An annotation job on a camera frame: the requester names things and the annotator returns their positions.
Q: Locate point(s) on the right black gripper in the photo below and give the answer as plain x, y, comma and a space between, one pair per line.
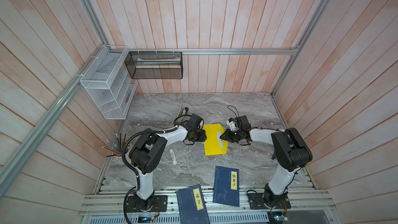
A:
227, 136

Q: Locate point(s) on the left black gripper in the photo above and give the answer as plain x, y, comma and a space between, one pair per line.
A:
202, 138

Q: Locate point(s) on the yellow envelope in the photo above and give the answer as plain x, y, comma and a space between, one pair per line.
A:
211, 145

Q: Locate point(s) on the red white letter card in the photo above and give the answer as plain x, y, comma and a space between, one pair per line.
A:
220, 143

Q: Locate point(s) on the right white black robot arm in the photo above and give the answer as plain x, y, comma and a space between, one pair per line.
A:
290, 150

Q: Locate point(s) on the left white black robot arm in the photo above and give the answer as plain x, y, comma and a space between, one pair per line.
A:
143, 151

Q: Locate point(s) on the blue book on table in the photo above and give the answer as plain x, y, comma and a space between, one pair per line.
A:
226, 186

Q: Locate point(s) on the pen holder with pencils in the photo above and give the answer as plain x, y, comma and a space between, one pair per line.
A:
114, 148

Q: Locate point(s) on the black mesh basket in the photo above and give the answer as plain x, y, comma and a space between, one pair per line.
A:
154, 65

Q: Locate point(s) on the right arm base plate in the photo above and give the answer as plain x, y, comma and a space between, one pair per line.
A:
268, 200

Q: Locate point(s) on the blue book on rail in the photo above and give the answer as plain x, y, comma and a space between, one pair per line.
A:
192, 207

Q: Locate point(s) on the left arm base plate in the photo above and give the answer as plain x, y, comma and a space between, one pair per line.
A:
156, 203

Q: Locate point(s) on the white wire mesh shelf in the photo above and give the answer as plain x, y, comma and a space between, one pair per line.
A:
109, 83

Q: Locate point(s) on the aluminium frame rail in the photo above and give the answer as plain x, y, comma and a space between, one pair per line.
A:
211, 51

